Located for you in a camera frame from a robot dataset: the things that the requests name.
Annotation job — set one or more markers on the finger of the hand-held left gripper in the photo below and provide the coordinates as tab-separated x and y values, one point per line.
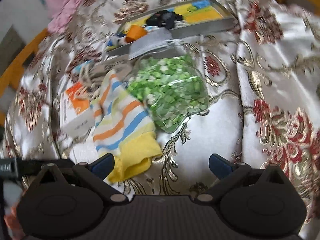
30	167

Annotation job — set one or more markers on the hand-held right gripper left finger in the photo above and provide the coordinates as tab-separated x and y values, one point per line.
101	166

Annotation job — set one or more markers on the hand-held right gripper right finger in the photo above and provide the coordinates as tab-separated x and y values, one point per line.
220	166

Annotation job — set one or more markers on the yellow striped sock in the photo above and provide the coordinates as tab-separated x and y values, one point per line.
125	130

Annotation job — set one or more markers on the grey face mask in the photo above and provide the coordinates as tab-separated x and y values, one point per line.
152	43

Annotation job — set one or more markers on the orange plastic cup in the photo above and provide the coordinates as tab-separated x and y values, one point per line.
135	33

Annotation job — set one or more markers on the grey tray with cartoon print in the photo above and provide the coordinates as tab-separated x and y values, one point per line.
205	25

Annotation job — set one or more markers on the navy sock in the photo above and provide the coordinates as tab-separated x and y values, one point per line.
163	18

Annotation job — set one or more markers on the orange and white box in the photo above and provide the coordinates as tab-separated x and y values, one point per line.
75	110

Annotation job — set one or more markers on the clear bag of green pieces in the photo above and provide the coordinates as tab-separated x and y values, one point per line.
172	92

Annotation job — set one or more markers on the floral satin blanket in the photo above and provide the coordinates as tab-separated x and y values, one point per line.
262	80

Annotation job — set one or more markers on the grey door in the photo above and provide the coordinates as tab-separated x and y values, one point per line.
11	42

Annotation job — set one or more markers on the pink bed sheet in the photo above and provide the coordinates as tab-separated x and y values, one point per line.
65	5

